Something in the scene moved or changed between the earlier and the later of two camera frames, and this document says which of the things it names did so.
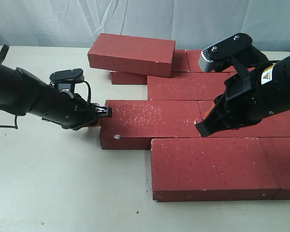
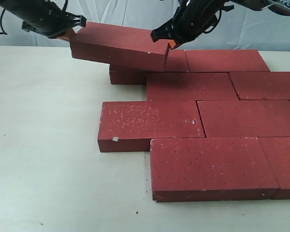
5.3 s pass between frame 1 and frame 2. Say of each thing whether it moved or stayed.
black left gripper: moved
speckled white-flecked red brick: stayed
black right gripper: moved
